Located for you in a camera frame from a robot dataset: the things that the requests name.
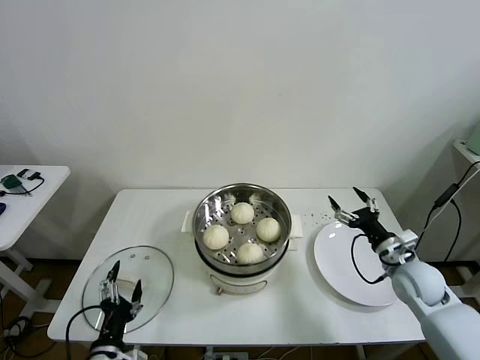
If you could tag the white shelf table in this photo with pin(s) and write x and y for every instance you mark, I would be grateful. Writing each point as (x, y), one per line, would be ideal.
(462, 147)

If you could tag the small black device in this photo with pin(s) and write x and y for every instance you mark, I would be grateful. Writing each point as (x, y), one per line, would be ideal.
(24, 173)

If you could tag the right wrist silver bracket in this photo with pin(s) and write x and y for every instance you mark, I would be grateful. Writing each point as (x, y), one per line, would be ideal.
(407, 242)

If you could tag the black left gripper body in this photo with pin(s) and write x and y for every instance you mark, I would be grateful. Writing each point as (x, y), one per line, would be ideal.
(116, 318)

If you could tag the round glass pot lid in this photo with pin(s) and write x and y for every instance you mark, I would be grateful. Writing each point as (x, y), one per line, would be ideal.
(161, 270)

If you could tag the white side table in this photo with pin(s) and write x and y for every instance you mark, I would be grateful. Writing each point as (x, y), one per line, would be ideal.
(37, 210)

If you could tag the pale green box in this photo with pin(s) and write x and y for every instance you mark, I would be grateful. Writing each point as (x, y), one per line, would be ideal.
(475, 138)

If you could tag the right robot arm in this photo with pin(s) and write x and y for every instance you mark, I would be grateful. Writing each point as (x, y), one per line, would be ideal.
(423, 285)

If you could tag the white electric cooking pot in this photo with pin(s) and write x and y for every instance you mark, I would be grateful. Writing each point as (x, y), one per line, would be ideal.
(240, 281)

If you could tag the steel perforated steamer basket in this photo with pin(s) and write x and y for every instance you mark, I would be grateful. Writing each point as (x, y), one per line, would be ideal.
(277, 210)

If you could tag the dark crumbs scatter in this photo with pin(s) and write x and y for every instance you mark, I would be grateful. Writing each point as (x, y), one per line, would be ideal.
(318, 216)

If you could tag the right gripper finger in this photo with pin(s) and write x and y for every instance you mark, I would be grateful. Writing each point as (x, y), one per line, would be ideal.
(362, 195)
(334, 204)

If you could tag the blue object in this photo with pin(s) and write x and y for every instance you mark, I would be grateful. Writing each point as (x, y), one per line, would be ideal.
(2, 208)

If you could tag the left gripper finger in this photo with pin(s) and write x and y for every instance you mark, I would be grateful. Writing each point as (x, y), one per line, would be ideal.
(137, 290)
(114, 272)

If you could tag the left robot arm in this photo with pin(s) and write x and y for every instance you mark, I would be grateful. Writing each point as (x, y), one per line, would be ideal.
(107, 350)

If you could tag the white round plate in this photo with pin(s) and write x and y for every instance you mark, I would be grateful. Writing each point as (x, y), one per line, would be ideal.
(337, 262)

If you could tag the white steamed baozi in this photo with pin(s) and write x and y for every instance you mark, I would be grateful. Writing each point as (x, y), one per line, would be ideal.
(216, 237)
(250, 254)
(242, 213)
(268, 229)

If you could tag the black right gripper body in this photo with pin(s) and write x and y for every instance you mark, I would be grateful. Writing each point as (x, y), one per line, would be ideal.
(369, 223)

